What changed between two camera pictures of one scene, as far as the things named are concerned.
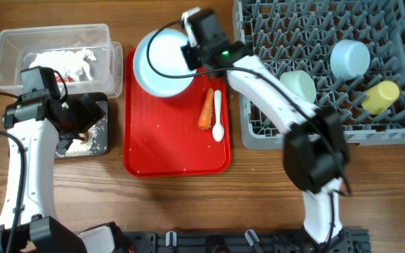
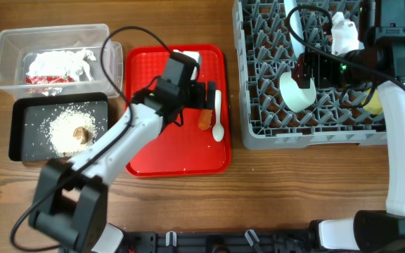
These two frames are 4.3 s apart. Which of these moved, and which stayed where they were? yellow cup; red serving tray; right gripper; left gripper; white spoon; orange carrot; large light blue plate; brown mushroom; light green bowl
Moved: right gripper; large light blue plate; left gripper
Stayed: white spoon; brown mushroom; yellow cup; red serving tray; orange carrot; light green bowl
